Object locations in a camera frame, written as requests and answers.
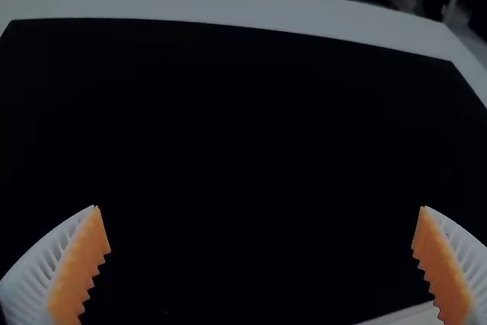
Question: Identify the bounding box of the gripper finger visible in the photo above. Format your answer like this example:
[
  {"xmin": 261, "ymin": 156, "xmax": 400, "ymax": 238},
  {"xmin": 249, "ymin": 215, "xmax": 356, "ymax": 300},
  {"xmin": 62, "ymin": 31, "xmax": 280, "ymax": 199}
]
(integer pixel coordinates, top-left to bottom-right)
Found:
[
  {"xmin": 0, "ymin": 205, "xmax": 112, "ymax": 325},
  {"xmin": 411, "ymin": 205, "xmax": 487, "ymax": 325}
]

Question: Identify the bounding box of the black mat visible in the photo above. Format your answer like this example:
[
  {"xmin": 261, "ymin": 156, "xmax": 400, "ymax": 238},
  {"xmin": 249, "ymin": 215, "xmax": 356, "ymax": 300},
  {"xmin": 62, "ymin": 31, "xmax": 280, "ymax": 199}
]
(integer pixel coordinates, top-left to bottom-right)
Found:
[{"xmin": 0, "ymin": 17, "xmax": 487, "ymax": 325}]

